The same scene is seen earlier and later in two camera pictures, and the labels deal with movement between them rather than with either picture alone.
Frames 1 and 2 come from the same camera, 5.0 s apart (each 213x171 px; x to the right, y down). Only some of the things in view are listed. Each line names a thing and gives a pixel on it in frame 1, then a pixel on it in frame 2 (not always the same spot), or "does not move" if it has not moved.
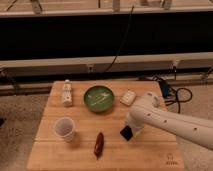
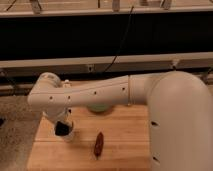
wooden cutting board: [84, 128] does not move
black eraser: [127, 133] → [61, 129]
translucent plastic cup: [64, 127] does not move
